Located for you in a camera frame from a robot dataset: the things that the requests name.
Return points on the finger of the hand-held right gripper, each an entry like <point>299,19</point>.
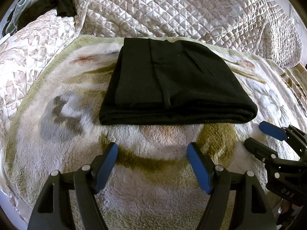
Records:
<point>257,148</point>
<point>273,130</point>

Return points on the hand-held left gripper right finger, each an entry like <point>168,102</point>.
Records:
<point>199,170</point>

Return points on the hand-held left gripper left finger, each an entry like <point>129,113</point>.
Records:
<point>106,170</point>

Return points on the black pants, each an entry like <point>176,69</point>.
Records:
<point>177,83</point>

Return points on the floral fleece blanket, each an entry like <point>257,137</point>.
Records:
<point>153,196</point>

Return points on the quilted patterned bedspread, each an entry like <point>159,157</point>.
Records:
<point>168,7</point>

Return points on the dark cloth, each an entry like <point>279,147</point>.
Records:
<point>57,2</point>

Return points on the light blue cloth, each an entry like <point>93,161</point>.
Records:
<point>20,10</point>

